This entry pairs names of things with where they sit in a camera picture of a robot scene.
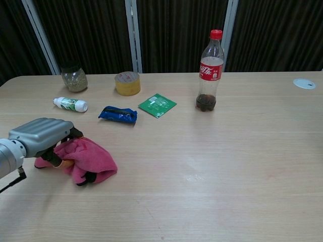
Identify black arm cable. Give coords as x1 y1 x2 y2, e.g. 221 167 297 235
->
0 168 27 194

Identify pink cloth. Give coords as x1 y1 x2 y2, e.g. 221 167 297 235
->
34 137 119 187

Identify white green small bottle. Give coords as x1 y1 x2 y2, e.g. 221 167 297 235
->
52 97 89 113

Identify white table cable grommet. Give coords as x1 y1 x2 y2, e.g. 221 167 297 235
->
293 78 316 90

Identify glass jar with seeds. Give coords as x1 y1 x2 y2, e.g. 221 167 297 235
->
61 62 89 93

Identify yellow tape roll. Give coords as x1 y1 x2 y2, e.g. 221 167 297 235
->
114 71 142 96

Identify grey partition post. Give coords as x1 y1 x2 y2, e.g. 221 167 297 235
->
125 0 143 74
220 0 239 72
21 0 61 76

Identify cola bottle red cap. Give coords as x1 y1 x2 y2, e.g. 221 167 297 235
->
195 29 225 112

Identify blue snack packet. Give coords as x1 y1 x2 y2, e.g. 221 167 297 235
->
98 105 138 126

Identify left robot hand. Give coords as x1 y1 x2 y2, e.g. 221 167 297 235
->
8 117 97 187

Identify green sachet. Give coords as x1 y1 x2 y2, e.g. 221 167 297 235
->
137 93 178 118

